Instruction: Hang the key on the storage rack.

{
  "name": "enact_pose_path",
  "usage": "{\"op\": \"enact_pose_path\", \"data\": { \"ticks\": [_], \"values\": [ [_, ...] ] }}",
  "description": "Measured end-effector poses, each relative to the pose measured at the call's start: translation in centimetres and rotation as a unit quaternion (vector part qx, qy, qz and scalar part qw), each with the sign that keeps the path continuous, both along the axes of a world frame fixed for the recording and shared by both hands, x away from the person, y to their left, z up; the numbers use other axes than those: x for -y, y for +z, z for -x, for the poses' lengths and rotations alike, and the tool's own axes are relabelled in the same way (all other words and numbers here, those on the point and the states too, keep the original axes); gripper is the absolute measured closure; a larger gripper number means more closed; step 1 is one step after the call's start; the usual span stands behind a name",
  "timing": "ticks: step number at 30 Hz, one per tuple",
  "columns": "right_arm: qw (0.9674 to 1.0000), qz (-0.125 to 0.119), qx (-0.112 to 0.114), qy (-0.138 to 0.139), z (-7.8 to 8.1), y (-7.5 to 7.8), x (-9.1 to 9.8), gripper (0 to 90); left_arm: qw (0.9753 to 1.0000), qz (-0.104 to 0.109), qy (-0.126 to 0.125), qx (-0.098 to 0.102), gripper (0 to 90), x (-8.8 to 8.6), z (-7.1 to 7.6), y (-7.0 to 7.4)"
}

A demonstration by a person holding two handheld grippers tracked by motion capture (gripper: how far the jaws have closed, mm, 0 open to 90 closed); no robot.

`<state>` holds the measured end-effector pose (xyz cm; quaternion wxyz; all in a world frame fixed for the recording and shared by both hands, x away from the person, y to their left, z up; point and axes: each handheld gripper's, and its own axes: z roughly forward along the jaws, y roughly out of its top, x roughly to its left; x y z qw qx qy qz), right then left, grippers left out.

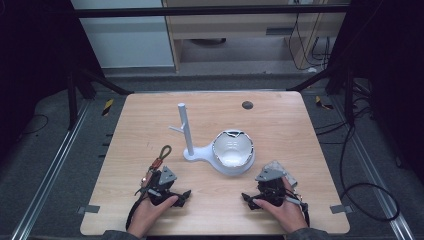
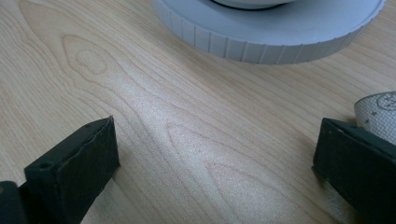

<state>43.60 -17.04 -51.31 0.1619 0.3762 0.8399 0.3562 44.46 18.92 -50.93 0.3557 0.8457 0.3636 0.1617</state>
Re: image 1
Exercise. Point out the person's left hand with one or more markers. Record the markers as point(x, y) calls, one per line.
point(146, 215)

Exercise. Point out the yellow black striped tape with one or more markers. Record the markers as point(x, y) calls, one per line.
point(107, 107)
point(322, 103)

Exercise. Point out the white cabinet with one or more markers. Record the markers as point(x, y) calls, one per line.
point(126, 40)

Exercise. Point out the white stand with bowl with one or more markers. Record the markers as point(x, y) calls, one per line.
point(230, 153)

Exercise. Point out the grey table edge bracket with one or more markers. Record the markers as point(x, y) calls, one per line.
point(88, 209)
point(340, 209)

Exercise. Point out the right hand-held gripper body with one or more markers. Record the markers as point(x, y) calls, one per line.
point(273, 191)

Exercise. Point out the aluminium floor rail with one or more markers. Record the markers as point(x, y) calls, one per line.
point(376, 180)
point(50, 173)

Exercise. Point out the black metal stand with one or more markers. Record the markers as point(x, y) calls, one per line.
point(349, 96)
point(72, 100)

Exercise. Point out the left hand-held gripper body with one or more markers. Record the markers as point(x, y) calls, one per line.
point(156, 195)

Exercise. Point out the person's right hand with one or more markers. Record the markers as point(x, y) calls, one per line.
point(286, 213)

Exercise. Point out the dark curtain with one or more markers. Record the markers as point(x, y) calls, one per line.
point(33, 50)
point(393, 66)

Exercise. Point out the dark round table grommet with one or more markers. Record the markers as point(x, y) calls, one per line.
point(247, 105)

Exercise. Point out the black horizontal bar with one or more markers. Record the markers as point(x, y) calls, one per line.
point(200, 11)

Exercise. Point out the light wooden desk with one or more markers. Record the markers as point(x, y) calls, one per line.
point(233, 26)

